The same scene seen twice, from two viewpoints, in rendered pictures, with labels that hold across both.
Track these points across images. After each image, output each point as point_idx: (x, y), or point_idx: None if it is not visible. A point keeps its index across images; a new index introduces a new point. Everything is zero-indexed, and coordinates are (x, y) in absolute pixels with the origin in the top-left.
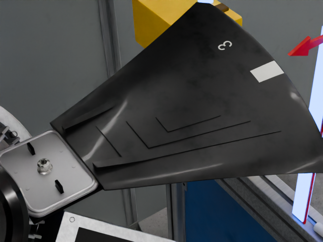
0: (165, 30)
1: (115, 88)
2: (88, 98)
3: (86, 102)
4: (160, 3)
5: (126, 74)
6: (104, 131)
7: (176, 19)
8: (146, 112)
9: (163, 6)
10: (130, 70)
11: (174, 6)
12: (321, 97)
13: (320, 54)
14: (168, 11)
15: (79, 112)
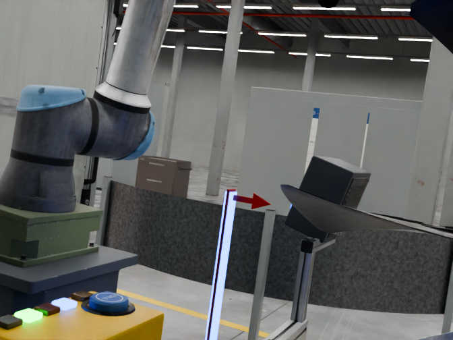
0: (329, 200)
1: (405, 222)
2: (429, 229)
3: (434, 230)
4: (83, 332)
5: (387, 218)
6: (442, 227)
7: (125, 320)
8: (404, 218)
9: (93, 330)
10: (382, 216)
11: (87, 323)
12: (227, 253)
13: (229, 216)
14: (105, 326)
15: (445, 232)
